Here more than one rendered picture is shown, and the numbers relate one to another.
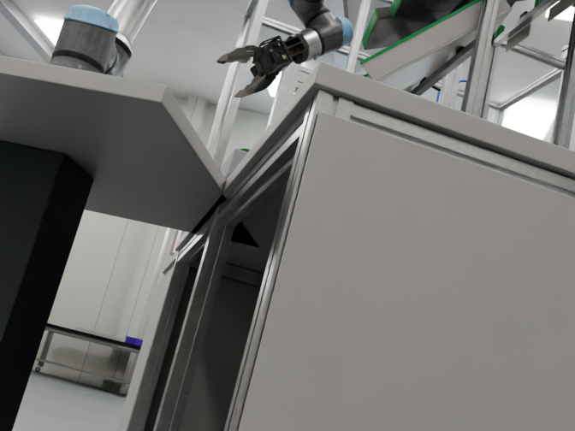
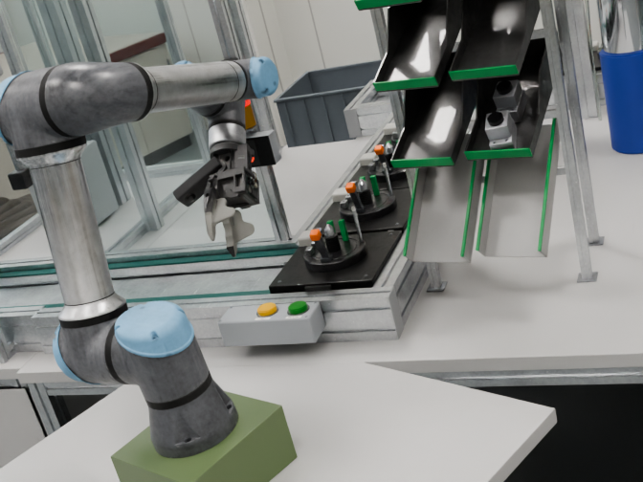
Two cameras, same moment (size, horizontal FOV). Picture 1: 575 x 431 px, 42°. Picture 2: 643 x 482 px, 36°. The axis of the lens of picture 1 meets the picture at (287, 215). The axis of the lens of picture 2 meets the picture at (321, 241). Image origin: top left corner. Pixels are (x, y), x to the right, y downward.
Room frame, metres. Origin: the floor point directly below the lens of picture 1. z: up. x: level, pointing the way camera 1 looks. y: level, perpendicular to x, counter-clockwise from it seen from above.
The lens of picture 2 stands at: (0.43, 1.52, 1.83)
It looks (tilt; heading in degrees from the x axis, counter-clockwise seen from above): 22 degrees down; 307
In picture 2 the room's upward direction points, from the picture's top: 15 degrees counter-clockwise
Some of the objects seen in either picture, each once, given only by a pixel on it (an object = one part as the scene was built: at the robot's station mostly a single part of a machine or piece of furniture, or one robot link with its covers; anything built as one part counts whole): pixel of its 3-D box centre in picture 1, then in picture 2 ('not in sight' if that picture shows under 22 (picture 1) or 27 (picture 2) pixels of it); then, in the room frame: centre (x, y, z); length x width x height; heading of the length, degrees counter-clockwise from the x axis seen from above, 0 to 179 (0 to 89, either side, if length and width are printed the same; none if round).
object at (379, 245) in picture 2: not in sight; (337, 261); (1.60, -0.09, 0.96); 0.24 x 0.24 x 0.02; 12
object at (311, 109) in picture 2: not in sight; (362, 100); (2.62, -1.98, 0.73); 0.62 x 0.42 x 0.23; 12
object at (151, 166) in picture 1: (69, 157); (234, 467); (1.52, 0.48, 0.84); 0.90 x 0.70 x 0.03; 169
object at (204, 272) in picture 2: not in sight; (229, 284); (1.90, -0.06, 0.91); 0.84 x 0.28 x 0.10; 12
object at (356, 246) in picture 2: not in sight; (335, 253); (1.60, -0.09, 0.98); 0.14 x 0.14 x 0.02
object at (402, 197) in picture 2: not in sight; (365, 193); (1.65, -0.34, 1.01); 0.24 x 0.24 x 0.13; 12
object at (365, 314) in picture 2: not in sight; (206, 319); (1.84, 0.11, 0.91); 0.89 x 0.06 x 0.11; 12
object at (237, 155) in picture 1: (237, 175); (271, 323); (1.64, 0.13, 0.93); 0.21 x 0.07 x 0.06; 12
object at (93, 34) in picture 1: (87, 39); (158, 348); (1.54, 0.53, 1.13); 0.13 x 0.12 x 0.14; 2
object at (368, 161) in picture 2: not in sight; (390, 157); (1.70, -0.58, 1.01); 0.24 x 0.24 x 0.13; 12
